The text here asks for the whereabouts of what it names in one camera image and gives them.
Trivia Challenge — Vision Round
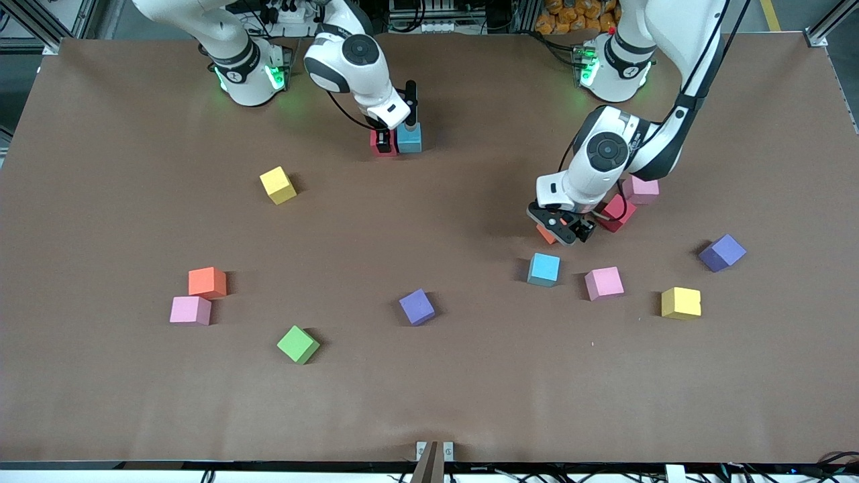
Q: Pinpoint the pink foam cube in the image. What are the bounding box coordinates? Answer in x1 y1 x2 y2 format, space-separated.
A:
584 266 625 302
624 176 660 205
169 296 213 327

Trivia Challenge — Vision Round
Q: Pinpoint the yellow foam cube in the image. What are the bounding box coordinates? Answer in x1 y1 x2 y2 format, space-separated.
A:
260 166 298 206
660 286 703 321

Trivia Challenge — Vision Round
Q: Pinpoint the green foam cube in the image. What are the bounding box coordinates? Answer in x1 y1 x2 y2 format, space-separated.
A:
276 325 321 366

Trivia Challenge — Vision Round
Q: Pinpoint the red foam cube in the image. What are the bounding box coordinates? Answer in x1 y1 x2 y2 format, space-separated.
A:
599 195 638 233
370 129 399 158

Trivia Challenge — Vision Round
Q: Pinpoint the purple foam cube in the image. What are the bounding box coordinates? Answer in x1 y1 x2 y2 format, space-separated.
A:
698 233 747 273
399 288 436 327

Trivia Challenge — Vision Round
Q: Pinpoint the white power strip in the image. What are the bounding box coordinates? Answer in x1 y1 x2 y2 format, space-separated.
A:
258 0 336 38

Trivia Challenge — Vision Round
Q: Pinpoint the orange fruit net bag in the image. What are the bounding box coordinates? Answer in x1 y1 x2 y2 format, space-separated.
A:
536 0 621 36

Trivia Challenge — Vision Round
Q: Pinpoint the metal table edge bracket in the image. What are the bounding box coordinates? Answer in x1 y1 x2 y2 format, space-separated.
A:
415 441 454 464

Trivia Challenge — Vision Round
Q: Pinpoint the white equipment rack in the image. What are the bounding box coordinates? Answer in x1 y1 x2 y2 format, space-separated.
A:
388 0 470 34

